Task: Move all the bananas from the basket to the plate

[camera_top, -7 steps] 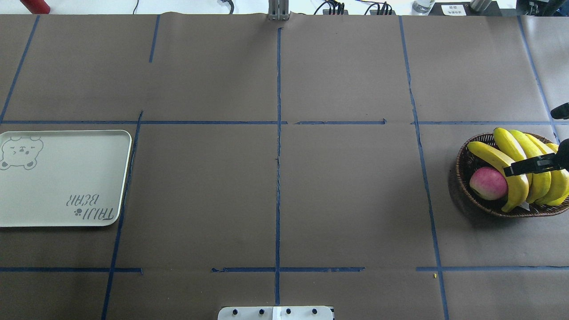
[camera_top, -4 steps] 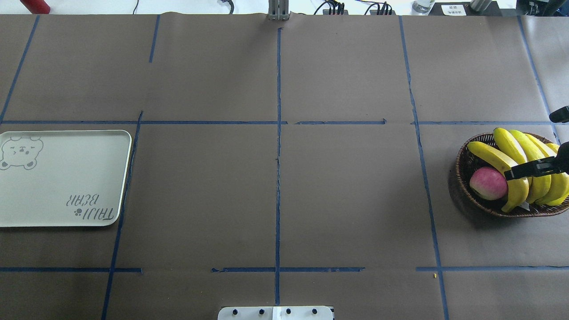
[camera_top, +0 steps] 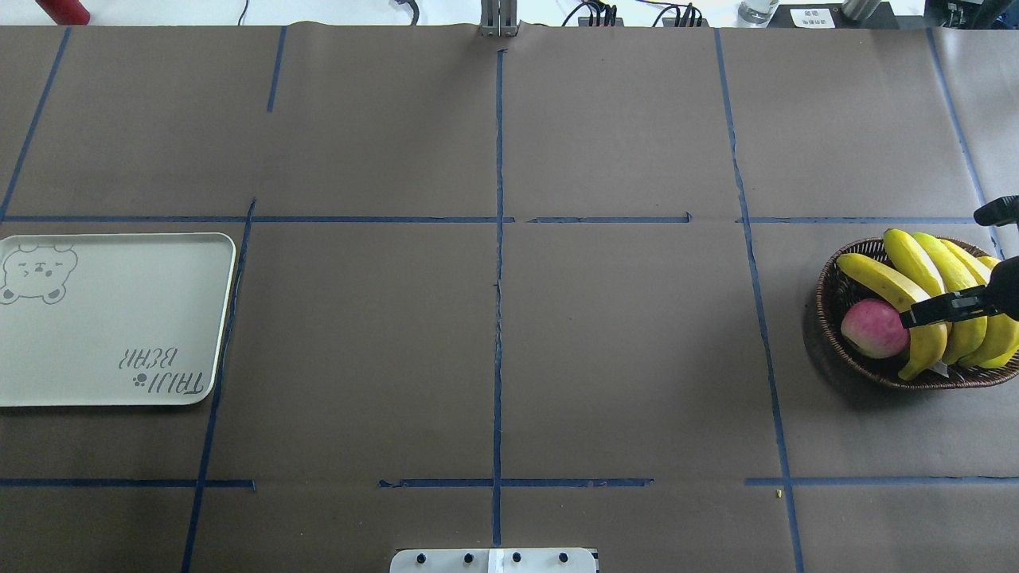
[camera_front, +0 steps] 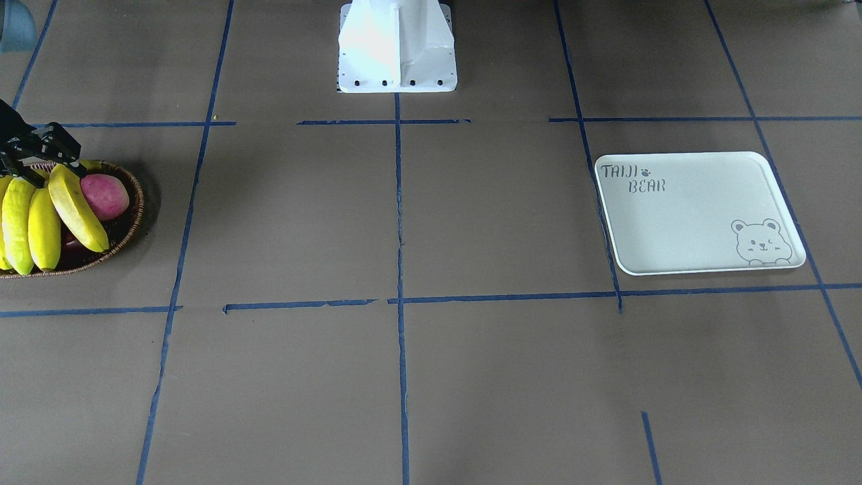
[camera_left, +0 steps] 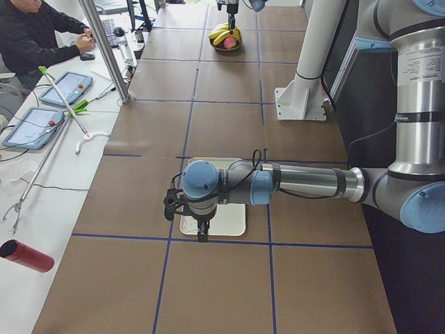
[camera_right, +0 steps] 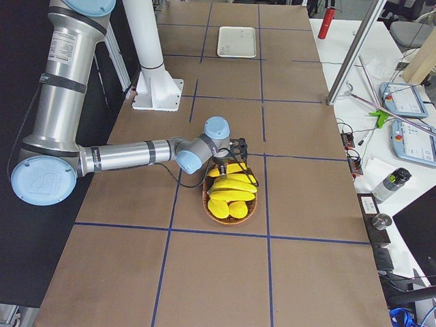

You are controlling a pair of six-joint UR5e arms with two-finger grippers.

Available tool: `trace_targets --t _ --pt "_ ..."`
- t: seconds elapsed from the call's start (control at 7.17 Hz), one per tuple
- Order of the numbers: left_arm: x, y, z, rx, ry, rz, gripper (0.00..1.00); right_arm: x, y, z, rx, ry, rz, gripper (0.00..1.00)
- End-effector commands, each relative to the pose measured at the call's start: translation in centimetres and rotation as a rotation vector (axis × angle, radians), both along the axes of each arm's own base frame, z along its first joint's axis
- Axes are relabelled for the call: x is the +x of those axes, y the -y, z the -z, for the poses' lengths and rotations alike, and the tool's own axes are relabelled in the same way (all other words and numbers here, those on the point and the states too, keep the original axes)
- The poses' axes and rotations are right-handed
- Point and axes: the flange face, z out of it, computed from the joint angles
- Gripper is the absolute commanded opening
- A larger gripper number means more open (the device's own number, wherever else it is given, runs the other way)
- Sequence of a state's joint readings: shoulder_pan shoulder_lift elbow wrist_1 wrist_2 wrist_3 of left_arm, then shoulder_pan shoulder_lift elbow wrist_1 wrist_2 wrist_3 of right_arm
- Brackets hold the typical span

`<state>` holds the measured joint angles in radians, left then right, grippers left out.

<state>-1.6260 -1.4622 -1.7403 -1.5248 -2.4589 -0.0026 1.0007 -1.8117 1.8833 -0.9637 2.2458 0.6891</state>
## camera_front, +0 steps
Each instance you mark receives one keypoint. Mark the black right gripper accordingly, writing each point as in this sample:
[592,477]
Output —
[15,135]

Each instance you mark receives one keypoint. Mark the ripe yellow banana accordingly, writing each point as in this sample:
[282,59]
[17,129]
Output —
[68,199]

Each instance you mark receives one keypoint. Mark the wicker fruit basket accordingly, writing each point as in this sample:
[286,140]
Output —
[121,231]

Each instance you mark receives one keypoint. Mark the white bear tray plate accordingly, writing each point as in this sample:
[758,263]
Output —
[680,213]

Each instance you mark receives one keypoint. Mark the pink red apple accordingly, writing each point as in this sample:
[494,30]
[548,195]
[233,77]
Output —
[106,196]

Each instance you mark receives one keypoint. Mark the dark red apple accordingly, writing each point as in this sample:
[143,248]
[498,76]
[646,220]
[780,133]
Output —
[73,248]

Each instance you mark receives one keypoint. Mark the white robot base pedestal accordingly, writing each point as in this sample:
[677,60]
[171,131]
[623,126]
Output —
[396,47]

